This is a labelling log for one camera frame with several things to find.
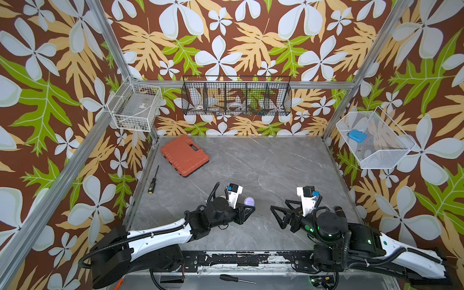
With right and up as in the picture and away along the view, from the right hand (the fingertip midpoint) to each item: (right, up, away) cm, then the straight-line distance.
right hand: (274, 207), depth 63 cm
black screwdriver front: (-17, -30, +8) cm, 36 cm away
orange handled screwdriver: (-59, -31, +6) cm, 67 cm away
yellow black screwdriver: (-58, +3, +34) cm, 67 cm away
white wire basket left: (-61, +41, +22) cm, 77 cm away
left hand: (-6, -3, +9) cm, 11 cm away
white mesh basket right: (+51, +26, +19) cm, 60 cm away
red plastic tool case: (-43, +18, +42) cm, 63 cm away
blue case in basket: (+46, +28, +24) cm, 59 cm away
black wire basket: (-13, +51, +35) cm, 63 cm away
